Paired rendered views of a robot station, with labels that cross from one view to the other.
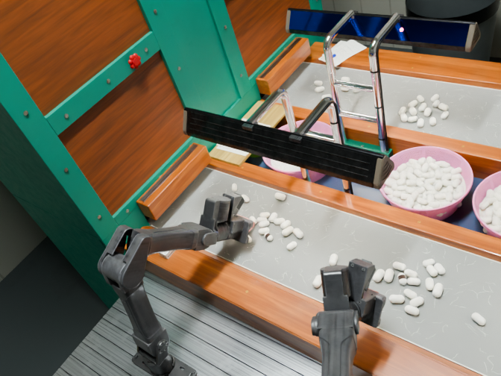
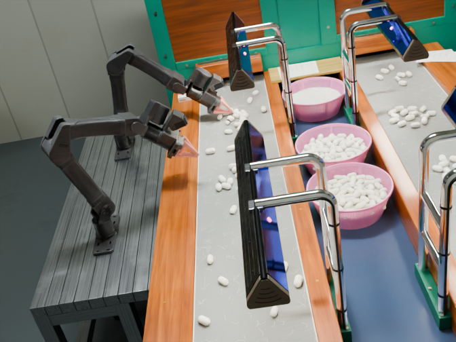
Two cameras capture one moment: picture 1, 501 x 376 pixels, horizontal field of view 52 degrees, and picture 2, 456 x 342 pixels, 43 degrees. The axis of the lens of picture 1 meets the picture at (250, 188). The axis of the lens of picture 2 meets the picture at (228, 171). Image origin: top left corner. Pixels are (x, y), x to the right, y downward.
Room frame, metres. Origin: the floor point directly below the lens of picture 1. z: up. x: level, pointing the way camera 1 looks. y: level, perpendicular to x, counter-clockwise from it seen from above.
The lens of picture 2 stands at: (-0.52, -1.44, 1.82)
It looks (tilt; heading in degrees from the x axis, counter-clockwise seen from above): 32 degrees down; 44
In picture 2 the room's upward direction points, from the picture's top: 11 degrees counter-clockwise
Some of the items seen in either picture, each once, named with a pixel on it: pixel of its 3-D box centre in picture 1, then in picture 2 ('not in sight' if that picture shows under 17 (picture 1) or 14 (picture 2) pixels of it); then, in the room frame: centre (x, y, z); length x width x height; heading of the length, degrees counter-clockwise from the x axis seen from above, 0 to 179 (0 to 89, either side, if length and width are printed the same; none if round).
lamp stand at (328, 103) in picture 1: (305, 168); (265, 87); (1.08, -0.17, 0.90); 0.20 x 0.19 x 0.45; 40
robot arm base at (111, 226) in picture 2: not in sight; (104, 226); (0.33, 0.00, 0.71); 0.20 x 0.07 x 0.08; 41
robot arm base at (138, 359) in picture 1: (159, 360); (122, 140); (0.78, 0.40, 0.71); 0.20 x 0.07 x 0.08; 41
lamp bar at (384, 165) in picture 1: (273, 139); (237, 46); (1.04, -0.10, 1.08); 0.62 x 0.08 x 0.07; 40
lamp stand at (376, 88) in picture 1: (368, 87); (370, 69); (1.34, -0.47, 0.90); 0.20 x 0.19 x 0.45; 40
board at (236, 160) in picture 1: (249, 131); (306, 70); (1.52, -0.07, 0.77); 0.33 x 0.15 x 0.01; 130
